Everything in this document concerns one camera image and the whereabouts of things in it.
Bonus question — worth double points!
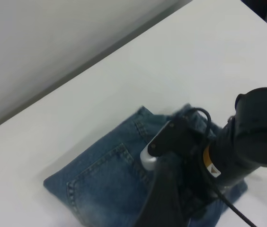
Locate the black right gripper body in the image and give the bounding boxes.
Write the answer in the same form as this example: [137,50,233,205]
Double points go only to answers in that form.
[178,139,220,217]

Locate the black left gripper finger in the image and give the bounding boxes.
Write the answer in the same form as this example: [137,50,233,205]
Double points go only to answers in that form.
[135,153,193,227]

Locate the thin black camera cable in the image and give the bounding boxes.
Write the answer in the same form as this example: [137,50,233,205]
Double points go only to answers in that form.
[180,107,214,152]

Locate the blue denim jeans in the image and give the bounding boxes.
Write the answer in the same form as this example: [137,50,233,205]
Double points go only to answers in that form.
[43,103,248,227]

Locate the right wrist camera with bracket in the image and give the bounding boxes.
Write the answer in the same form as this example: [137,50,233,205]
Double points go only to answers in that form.
[140,118,205,171]

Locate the black braided cable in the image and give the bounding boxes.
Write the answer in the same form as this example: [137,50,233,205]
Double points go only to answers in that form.
[206,183,259,227]

